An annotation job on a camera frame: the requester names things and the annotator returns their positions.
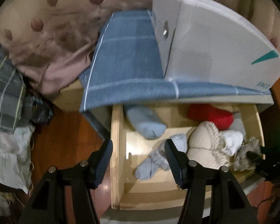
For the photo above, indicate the grey sock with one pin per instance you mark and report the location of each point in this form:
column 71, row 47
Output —
column 242, row 158

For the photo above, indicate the red cloth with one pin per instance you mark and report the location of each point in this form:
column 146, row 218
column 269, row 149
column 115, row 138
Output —
column 207, row 114

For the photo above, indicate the light blue rolled sock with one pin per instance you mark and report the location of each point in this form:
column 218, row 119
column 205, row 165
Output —
column 147, row 123

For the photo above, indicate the blue checked cloth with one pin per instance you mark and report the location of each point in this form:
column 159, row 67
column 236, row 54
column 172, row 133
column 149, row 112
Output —
column 126, row 58

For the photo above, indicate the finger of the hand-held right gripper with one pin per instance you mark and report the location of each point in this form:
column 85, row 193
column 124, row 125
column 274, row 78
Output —
column 255, row 155

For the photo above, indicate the grey plaid cloth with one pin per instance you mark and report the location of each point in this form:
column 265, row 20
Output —
column 4, row 86

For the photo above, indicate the grey drawer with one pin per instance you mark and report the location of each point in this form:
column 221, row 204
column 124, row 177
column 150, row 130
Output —
column 154, row 191

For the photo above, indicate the white cardboard box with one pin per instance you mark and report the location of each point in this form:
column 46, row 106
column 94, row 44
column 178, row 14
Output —
column 200, row 39

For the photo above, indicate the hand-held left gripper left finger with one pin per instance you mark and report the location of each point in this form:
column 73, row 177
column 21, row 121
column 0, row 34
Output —
column 105, row 161

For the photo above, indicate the white sock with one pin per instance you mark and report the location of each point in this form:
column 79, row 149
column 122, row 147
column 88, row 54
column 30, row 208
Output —
column 232, row 141

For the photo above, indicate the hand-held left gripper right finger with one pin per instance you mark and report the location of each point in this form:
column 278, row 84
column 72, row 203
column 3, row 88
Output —
column 171, row 158

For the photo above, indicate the dark plastic bag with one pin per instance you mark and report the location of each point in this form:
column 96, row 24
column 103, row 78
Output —
column 39, row 108

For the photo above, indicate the leaf print beige bedsheet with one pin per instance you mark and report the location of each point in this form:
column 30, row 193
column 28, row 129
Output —
column 60, row 16

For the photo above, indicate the brown cardboard box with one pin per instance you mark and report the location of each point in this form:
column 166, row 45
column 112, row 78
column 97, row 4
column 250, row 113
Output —
column 70, row 98

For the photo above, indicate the white crumpled cloth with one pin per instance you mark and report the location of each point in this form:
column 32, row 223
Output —
column 7, row 158

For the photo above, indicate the light blue sock pair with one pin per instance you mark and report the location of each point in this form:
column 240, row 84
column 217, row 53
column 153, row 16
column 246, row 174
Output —
column 145, row 169

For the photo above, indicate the cream knitted cloth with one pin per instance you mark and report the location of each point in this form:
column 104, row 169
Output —
column 203, row 144

